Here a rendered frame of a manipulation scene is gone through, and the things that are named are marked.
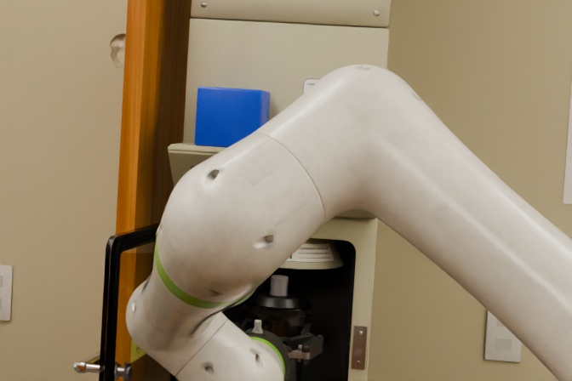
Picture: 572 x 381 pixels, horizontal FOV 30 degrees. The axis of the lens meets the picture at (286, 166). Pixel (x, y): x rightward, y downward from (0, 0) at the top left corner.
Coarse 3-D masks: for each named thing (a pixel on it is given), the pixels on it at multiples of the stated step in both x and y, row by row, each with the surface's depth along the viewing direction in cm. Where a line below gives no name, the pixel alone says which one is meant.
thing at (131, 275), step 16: (112, 240) 142; (128, 256) 148; (144, 256) 154; (128, 272) 148; (144, 272) 155; (128, 288) 149; (128, 336) 150; (128, 352) 151; (144, 352) 157; (144, 368) 158; (160, 368) 165
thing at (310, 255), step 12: (312, 240) 175; (324, 240) 177; (300, 252) 174; (312, 252) 174; (324, 252) 176; (336, 252) 178; (288, 264) 173; (300, 264) 173; (312, 264) 174; (324, 264) 175; (336, 264) 177
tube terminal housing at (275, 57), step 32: (192, 32) 171; (224, 32) 171; (256, 32) 170; (288, 32) 170; (320, 32) 169; (352, 32) 169; (384, 32) 168; (192, 64) 172; (224, 64) 171; (256, 64) 170; (288, 64) 170; (320, 64) 169; (352, 64) 169; (384, 64) 168; (192, 96) 172; (288, 96) 170; (192, 128) 172; (352, 224) 170; (352, 320) 171
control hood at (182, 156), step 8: (176, 144) 163; (184, 144) 165; (192, 144) 167; (176, 152) 161; (184, 152) 161; (192, 152) 161; (200, 152) 161; (208, 152) 160; (216, 152) 160; (176, 160) 162; (184, 160) 162; (192, 160) 162; (200, 160) 162; (176, 168) 164; (184, 168) 164; (176, 176) 165; (176, 184) 166; (344, 216) 168; (352, 216) 168; (360, 216) 167; (368, 216) 167
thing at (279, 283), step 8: (272, 280) 171; (280, 280) 170; (288, 280) 171; (272, 288) 171; (280, 288) 170; (256, 296) 170; (264, 296) 169; (272, 296) 169; (280, 296) 170; (288, 296) 170; (296, 296) 171; (256, 304) 169; (264, 304) 168; (272, 304) 167; (280, 304) 167; (288, 304) 168; (296, 304) 168; (304, 304) 170
